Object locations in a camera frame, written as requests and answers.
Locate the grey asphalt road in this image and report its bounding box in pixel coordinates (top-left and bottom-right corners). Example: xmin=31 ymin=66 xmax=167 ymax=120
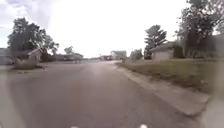
xmin=0 ymin=59 xmax=214 ymax=128

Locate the small house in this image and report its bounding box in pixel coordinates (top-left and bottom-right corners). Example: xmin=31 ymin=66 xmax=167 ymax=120
xmin=13 ymin=48 xmax=44 ymax=66

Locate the group of tall trees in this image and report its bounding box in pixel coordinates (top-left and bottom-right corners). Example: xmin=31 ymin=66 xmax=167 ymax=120
xmin=174 ymin=0 xmax=224 ymax=60

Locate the grass verge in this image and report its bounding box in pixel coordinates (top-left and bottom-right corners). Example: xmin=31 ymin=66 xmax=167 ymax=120
xmin=118 ymin=58 xmax=224 ymax=96

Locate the pale house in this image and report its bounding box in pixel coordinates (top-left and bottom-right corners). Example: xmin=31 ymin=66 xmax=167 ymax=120
xmin=149 ymin=41 xmax=184 ymax=61

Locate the low bush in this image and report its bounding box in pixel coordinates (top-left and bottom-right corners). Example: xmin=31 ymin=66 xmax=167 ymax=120
xmin=13 ymin=59 xmax=45 ymax=70

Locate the pale building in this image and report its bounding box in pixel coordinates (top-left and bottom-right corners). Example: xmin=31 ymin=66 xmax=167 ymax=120
xmin=109 ymin=50 xmax=128 ymax=61

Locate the pale concrete kerb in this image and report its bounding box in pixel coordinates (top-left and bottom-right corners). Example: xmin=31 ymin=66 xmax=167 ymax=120
xmin=113 ymin=62 xmax=224 ymax=128

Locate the large dark tree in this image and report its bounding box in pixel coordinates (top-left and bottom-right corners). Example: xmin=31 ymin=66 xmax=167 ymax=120
xmin=7 ymin=17 xmax=60 ymax=63

